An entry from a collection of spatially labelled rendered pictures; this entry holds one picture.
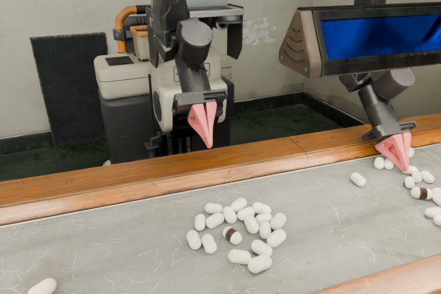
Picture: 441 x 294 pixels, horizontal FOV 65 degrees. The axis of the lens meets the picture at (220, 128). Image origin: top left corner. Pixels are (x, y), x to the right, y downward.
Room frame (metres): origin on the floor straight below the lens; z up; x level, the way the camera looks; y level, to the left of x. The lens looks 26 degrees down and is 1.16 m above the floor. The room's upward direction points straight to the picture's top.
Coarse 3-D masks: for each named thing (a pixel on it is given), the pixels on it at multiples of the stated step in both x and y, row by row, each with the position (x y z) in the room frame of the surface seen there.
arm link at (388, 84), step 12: (372, 72) 0.74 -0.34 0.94; (384, 72) 0.72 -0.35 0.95; (396, 72) 0.70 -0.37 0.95; (408, 72) 0.70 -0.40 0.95; (348, 84) 0.77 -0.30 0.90; (360, 84) 0.76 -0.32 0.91; (384, 84) 0.70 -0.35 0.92; (396, 84) 0.68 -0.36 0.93; (408, 84) 0.68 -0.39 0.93; (384, 96) 0.71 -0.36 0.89
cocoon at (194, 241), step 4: (188, 232) 0.44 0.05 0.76; (192, 232) 0.43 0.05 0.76; (196, 232) 0.44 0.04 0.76; (188, 236) 0.43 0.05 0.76; (192, 236) 0.42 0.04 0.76; (196, 236) 0.43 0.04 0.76; (188, 240) 0.42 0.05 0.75; (192, 240) 0.42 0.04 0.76; (196, 240) 0.42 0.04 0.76; (200, 240) 0.42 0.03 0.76; (192, 244) 0.41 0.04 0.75; (196, 244) 0.41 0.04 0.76; (200, 244) 0.42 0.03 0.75; (192, 248) 0.41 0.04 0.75; (196, 248) 0.41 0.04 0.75
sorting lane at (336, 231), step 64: (192, 192) 0.57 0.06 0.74; (256, 192) 0.57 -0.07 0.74; (320, 192) 0.57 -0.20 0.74; (384, 192) 0.57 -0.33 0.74; (0, 256) 0.40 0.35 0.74; (64, 256) 0.40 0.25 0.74; (128, 256) 0.40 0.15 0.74; (192, 256) 0.40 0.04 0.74; (256, 256) 0.40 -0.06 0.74; (320, 256) 0.40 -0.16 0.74; (384, 256) 0.40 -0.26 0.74
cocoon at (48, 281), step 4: (44, 280) 0.34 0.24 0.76; (48, 280) 0.34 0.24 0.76; (52, 280) 0.34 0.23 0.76; (40, 284) 0.33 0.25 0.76; (44, 284) 0.33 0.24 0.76; (48, 284) 0.33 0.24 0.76; (52, 284) 0.34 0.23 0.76; (32, 288) 0.33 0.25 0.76; (36, 288) 0.33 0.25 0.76; (40, 288) 0.33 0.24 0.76; (44, 288) 0.33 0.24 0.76; (48, 288) 0.33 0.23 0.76; (52, 288) 0.33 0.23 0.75; (28, 292) 0.32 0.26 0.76; (32, 292) 0.32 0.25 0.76; (36, 292) 0.32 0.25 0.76; (40, 292) 0.32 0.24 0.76; (44, 292) 0.32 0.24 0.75; (48, 292) 0.33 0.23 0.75; (52, 292) 0.33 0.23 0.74
